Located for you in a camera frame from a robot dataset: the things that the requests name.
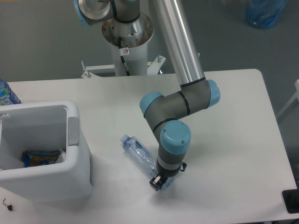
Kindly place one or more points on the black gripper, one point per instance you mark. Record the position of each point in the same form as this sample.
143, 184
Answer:
156, 182

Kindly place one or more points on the clear plastic water bottle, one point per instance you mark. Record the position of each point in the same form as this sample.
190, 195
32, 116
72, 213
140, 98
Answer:
141, 155

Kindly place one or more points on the white paper tissue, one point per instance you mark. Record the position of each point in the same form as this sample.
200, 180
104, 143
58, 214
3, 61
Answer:
62, 156

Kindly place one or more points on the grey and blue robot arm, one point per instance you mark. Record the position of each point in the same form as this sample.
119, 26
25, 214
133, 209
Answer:
164, 113

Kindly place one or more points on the white plastic trash can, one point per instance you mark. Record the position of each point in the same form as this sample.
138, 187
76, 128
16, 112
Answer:
44, 126

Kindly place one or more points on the blue yellow snack wrapper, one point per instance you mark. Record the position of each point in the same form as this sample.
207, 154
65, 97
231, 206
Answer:
39, 158

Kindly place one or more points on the black device at table edge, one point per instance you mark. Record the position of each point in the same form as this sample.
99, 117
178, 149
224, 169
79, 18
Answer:
291, 200

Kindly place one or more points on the blue labelled bottle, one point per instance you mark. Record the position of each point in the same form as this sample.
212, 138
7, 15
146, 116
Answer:
7, 96

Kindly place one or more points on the blue plastic bag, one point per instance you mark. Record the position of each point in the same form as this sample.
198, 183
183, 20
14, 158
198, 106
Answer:
264, 13

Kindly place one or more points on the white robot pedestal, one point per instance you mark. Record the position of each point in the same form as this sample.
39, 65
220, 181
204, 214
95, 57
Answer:
129, 39

